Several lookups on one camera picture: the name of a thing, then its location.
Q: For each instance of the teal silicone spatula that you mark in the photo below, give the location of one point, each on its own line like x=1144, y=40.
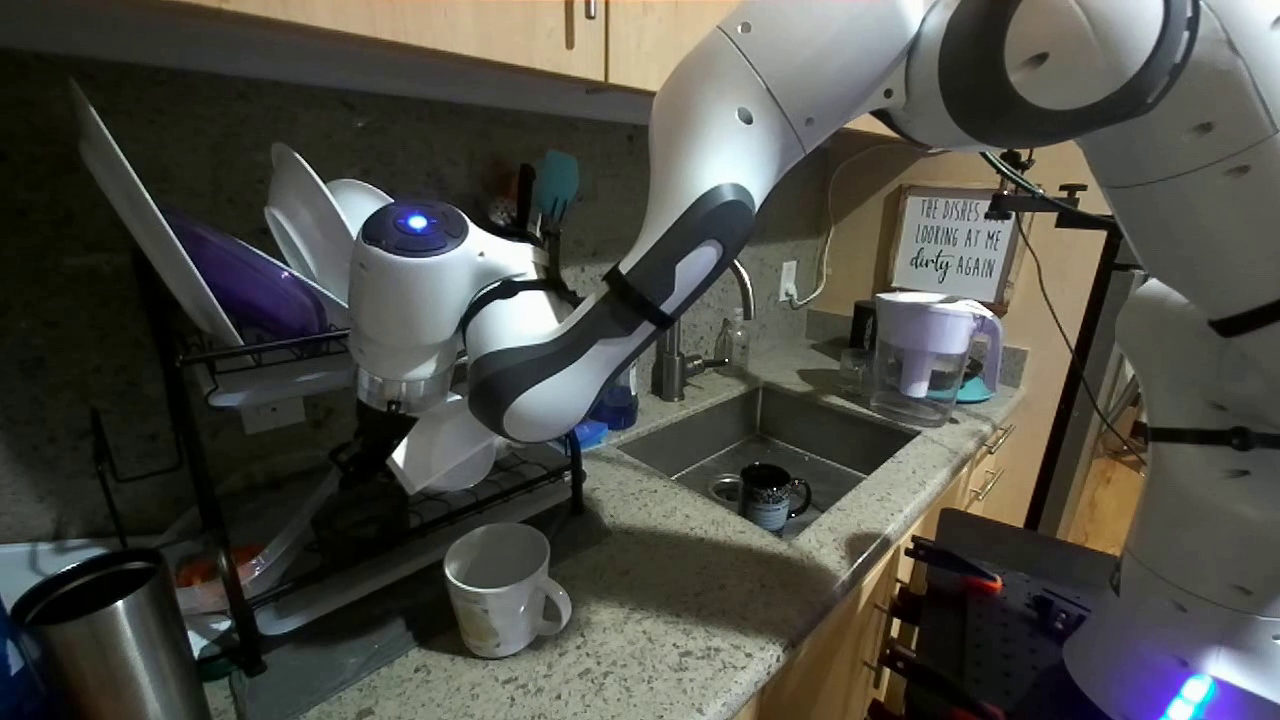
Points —
x=555, y=181

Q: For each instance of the wooden base cabinet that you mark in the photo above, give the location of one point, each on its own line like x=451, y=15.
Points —
x=853, y=652

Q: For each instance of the chrome kitchen faucet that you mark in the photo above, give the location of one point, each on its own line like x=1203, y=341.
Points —
x=671, y=362

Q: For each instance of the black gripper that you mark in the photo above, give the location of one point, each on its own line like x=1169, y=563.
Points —
x=374, y=446

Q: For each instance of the purple plate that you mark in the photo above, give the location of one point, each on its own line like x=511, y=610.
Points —
x=253, y=287

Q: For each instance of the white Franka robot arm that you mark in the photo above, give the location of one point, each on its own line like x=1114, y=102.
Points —
x=802, y=81

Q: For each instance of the white water filter pitcher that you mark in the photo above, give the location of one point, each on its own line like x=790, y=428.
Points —
x=922, y=341

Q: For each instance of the large speckled white mug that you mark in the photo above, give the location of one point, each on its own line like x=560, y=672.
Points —
x=496, y=593

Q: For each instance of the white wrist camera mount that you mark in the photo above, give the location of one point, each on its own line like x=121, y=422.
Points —
x=455, y=446

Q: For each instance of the framed white text sign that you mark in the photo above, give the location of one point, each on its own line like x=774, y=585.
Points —
x=950, y=247

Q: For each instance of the wooden wall cabinets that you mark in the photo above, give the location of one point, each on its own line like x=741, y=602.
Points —
x=466, y=25

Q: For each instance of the orange object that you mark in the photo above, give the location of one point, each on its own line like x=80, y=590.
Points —
x=203, y=564

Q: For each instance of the large white rectangular plate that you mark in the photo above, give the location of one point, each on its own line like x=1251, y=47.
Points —
x=147, y=222

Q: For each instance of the black pegboard with tools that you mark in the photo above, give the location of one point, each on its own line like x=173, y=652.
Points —
x=1001, y=625

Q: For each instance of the blue container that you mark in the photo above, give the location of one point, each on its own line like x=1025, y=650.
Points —
x=12, y=664

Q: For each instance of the plain white deep bowl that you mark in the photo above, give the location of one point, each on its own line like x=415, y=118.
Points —
x=362, y=199

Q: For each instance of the black kitchen utensil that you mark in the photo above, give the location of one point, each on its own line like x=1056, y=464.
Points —
x=521, y=201

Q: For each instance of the steel kitchen sink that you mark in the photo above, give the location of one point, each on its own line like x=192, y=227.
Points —
x=802, y=435

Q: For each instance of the black mug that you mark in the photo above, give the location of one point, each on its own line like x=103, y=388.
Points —
x=769, y=499

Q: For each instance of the grey rack drip tray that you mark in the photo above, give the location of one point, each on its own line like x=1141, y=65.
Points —
x=265, y=387
x=440, y=533

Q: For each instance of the stainless steel tumbler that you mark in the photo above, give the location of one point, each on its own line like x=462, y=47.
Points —
x=113, y=652

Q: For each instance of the black camera stand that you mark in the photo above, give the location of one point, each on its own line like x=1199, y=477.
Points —
x=1082, y=362

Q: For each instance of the black two-tier dish rack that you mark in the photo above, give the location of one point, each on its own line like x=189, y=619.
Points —
x=203, y=495

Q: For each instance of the white round plate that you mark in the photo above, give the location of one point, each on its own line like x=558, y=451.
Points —
x=308, y=222

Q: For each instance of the white wall outlet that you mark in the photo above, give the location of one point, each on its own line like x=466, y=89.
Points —
x=790, y=280

